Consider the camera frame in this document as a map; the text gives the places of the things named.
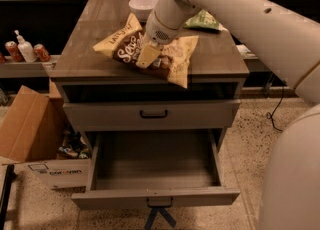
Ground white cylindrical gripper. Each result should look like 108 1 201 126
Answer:
136 0 200 69

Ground white folded cloth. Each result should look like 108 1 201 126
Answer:
237 44 255 59

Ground green chip bag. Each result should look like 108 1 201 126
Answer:
184 10 221 31

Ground red soda can left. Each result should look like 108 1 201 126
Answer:
5 41 24 62

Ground snack packets in box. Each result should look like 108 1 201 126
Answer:
58 132 91 159

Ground white ceramic bowl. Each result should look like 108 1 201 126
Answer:
129 0 158 22

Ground brown cardboard box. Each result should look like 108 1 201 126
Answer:
0 86 90 189

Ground open bottom drawer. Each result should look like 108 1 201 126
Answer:
72 129 240 210

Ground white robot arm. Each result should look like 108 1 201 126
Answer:
146 0 320 230

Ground red soda can right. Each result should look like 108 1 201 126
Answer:
34 44 51 62

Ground grey wooden drawer cabinet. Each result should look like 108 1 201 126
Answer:
49 0 250 212

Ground closed middle drawer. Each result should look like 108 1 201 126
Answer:
63 99 240 131

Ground black stand left edge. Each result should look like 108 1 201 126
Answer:
0 164 16 230

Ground red soda can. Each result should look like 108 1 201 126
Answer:
5 41 24 62
34 44 51 62

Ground white pump bottle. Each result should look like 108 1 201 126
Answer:
15 30 37 63

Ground black cable on floor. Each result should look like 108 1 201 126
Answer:
265 85 286 133

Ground brown and yellow chip bag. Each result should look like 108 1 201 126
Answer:
93 13 199 88

